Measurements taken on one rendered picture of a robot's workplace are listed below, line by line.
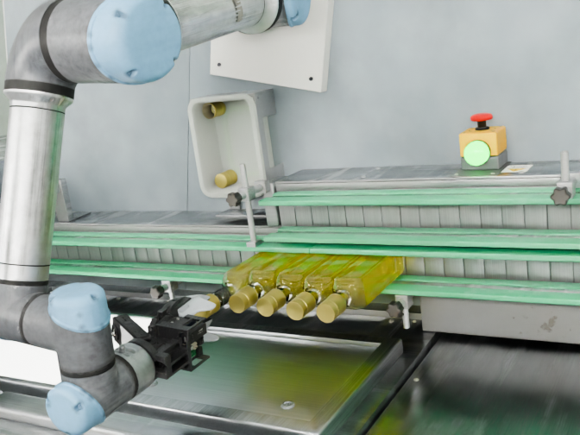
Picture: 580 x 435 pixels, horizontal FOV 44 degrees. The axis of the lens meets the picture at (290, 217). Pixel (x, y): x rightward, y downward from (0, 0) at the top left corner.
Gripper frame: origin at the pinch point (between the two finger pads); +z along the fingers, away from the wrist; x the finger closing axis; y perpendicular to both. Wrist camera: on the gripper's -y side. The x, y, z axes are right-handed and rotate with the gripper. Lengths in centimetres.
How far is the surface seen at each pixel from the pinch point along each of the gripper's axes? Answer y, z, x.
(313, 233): 9.3, 26.3, 6.9
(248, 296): 7.0, 4.3, 2.0
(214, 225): -17.9, 31.6, 4.4
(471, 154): 39, 33, 23
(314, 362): 17.2, 8.5, -11.0
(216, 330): -10.3, 18.0, -13.5
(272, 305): 12.9, 2.5, 2.0
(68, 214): -65, 35, 2
